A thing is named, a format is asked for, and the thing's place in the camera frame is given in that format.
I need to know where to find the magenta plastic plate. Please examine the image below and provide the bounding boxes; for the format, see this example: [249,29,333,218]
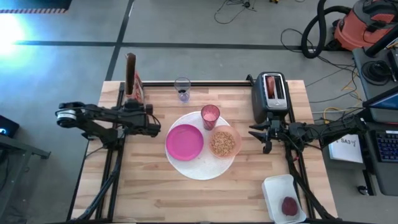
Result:
[165,124,205,162]

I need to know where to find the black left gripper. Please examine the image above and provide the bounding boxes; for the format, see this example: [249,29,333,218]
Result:
[123,98,161,138]

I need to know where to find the black slanted bar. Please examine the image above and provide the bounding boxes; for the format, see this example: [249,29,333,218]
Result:
[364,24,398,58]

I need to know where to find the orange cereal bag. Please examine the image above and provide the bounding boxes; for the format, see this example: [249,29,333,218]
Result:
[124,52,145,104]

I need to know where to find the brown bagel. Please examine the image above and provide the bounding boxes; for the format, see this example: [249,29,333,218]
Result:
[266,75,277,97]

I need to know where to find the dark grey toaster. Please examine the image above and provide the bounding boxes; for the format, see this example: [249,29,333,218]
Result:
[251,72,294,126]

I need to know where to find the pale pink plastic bowl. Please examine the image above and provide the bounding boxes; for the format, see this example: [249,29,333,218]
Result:
[206,124,243,160]

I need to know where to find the orange shop vacuum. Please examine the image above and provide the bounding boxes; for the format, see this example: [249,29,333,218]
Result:
[333,0,398,52]

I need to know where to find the white paper sheet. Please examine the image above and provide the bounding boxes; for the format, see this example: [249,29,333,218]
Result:
[328,133,364,164]

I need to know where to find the white plastic container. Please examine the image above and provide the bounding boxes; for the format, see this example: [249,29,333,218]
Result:
[261,174,307,224]

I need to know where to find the grey desk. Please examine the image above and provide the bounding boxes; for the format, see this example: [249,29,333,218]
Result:
[351,46,398,197]

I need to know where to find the grey metal stand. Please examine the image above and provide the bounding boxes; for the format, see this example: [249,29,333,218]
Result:
[0,133,52,219]

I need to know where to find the yellow cable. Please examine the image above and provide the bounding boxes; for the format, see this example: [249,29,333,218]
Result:
[322,68,363,124]

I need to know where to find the white round woven placemat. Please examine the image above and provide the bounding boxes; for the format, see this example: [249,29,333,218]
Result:
[164,111,238,181]

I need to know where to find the black aluminium table frame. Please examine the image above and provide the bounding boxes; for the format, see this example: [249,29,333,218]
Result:
[67,80,341,224]

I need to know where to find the golden cereal pieces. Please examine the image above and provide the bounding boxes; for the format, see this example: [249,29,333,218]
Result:
[209,131,236,157]

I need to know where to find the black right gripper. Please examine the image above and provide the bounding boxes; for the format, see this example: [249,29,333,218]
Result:
[248,119,294,155]

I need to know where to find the black cable coil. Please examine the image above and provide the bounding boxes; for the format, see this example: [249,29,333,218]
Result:
[361,59,396,86]

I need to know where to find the black device blue light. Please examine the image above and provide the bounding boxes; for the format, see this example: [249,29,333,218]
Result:
[0,114,21,139]

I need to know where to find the long black floor cable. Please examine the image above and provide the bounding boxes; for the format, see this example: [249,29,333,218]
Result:
[280,28,359,105]

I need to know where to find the black vacuum hose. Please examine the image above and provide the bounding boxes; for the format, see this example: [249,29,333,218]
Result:
[300,0,353,60]

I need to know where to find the clear glass tumbler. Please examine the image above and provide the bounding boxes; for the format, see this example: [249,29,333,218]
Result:
[173,77,192,104]

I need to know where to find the dark red plum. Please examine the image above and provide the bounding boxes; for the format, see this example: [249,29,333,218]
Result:
[280,196,300,217]

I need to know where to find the black backlit keyboard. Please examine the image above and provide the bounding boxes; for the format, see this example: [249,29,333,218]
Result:
[374,129,398,164]

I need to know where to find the black mat hazard stripe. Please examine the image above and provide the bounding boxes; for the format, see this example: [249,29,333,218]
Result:
[0,0,73,14]

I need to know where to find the red faceted plastic tumbler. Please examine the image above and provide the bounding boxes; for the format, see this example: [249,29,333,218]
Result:
[200,104,221,131]

